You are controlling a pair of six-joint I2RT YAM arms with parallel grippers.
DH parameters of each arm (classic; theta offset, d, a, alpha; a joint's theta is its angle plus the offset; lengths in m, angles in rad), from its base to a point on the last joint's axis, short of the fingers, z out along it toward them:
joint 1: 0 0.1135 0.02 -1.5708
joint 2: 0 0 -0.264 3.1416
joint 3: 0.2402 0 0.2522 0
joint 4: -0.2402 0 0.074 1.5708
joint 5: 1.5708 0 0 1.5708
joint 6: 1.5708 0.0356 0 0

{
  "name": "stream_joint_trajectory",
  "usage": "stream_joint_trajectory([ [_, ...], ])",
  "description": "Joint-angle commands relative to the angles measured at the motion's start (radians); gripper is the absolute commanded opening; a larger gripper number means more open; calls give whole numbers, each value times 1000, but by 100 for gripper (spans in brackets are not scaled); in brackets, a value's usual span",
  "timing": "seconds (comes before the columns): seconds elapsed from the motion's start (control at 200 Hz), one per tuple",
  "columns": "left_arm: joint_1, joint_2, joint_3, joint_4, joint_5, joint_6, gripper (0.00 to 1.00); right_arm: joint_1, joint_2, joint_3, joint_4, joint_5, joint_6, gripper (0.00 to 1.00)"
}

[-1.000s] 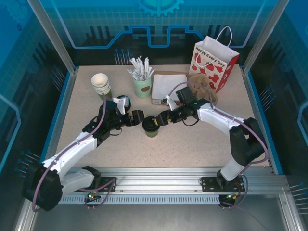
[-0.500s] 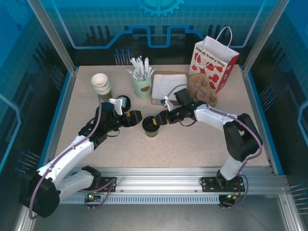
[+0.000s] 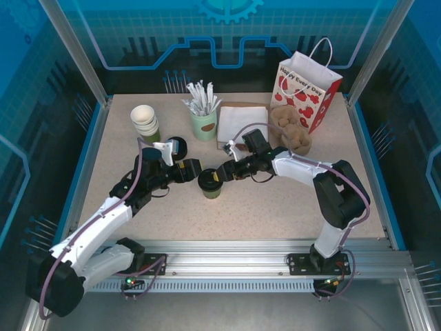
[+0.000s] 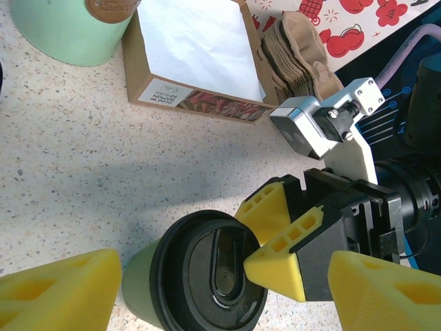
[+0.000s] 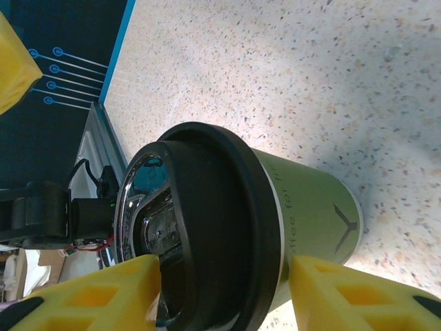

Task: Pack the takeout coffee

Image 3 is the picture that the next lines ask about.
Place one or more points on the aluminium frame post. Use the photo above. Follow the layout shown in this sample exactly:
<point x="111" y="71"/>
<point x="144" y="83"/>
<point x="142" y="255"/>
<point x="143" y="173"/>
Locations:
<point x="375" y="51"/>
<point x="76" y="51"/>

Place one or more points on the white red paper gift bag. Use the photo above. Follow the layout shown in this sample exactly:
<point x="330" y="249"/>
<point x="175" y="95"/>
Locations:
<point x="296" y="98"/>

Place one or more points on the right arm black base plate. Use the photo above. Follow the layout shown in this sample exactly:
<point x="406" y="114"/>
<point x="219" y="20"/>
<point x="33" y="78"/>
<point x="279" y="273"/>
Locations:
<point x="299" y="263"/>

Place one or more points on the white paper napkin stack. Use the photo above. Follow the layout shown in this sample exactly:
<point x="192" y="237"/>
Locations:
<point x="237" y="117"/>

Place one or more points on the wide aluminium mounting rail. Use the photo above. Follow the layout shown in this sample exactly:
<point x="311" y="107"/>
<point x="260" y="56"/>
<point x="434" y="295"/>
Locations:
<point x="224" y="255"/>

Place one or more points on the black plastic cup lid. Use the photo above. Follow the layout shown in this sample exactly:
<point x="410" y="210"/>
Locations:
<point x="182" y="153"/>
<point x="206" y="179"/>

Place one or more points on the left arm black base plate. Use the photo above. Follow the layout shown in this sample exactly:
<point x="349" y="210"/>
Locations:
<point x="155" y="262"/>

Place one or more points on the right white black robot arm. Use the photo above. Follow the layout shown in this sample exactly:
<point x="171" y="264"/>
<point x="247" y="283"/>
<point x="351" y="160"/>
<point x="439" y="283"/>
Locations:
<point x="299" y="169"/>

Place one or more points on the stack of white napkins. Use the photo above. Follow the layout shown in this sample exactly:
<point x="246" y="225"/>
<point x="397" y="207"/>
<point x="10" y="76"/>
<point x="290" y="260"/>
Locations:
<point x="220" y="143"/>

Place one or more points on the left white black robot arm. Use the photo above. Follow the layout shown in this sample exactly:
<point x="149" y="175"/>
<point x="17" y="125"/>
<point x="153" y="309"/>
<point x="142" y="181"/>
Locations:
<point x="100" y="220"/>

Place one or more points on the small LED connector board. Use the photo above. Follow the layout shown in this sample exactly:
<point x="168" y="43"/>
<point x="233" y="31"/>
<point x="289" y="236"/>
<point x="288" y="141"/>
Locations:
<point x="331" y="282"/>
<point x="132" y="282"/>

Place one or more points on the pale green stirrer holder cup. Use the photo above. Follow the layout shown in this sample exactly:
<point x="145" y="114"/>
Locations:
<point x="203" y="129"/>

